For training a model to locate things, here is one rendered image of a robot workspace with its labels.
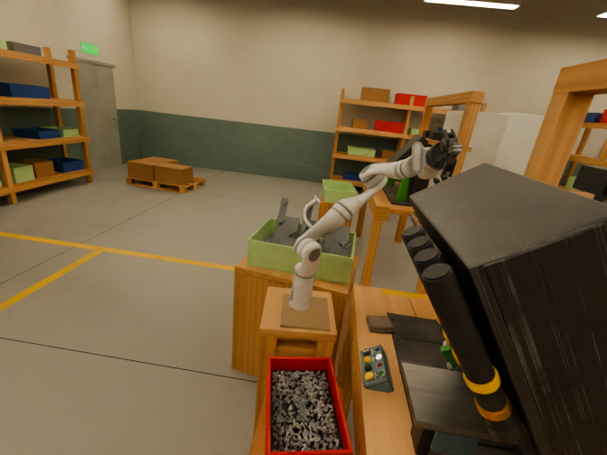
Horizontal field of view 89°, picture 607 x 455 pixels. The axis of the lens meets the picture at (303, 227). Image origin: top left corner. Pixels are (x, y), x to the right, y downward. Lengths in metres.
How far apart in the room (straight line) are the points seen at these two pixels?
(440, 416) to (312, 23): 7.75
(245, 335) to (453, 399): 1.50
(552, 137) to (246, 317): 1.75
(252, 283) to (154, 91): 7.58
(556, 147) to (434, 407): 1.08
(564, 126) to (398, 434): 1.20
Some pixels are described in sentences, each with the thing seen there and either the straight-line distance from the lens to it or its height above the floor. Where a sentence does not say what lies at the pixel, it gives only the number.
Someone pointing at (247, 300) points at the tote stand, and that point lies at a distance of 1.96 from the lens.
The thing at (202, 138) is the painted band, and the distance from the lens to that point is 8.54.
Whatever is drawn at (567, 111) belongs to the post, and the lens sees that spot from 1.53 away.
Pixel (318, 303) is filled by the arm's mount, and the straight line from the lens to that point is 1.46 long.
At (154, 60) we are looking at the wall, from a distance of 9.04.
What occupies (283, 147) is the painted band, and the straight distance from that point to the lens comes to 7.96.
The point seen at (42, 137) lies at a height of 0.87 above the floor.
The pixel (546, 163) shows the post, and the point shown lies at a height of 1.60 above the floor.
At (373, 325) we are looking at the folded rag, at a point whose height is 0.93.
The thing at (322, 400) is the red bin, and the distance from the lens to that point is 1.08.
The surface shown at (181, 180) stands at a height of 0.25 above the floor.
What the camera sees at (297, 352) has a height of 0.72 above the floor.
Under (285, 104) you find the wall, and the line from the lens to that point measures 7.91.
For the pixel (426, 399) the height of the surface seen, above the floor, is 1.13.
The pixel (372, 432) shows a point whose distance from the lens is 1.02.
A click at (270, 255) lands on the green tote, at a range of 1.82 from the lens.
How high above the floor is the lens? 1.69
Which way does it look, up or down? 21 degrees down
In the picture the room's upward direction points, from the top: 6 degrees clockwise
